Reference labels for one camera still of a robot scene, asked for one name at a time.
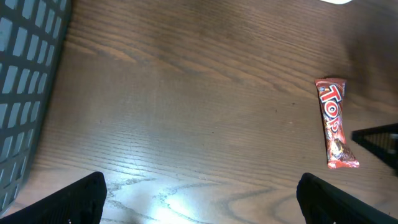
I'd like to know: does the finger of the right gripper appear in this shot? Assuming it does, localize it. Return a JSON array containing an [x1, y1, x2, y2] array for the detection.
[[351, 123, 397, 172]]

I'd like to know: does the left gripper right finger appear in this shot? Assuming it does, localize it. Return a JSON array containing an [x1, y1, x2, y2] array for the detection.
[[296, 172, 397, 224]]

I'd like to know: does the white barcode scanner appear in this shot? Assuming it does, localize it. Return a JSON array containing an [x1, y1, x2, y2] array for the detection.
[[320, 0, 352, 5]]

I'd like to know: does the grey plastic mesh basket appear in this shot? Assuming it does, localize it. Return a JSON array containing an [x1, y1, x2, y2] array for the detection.
[[1, 0, 72, 215]]

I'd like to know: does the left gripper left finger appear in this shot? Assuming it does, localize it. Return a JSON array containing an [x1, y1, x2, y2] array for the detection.
[[1, 172, 107, 224]]

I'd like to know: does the orange red snack bar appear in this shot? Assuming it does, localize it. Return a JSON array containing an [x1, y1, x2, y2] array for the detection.
[[315, 78, 359, 169]]

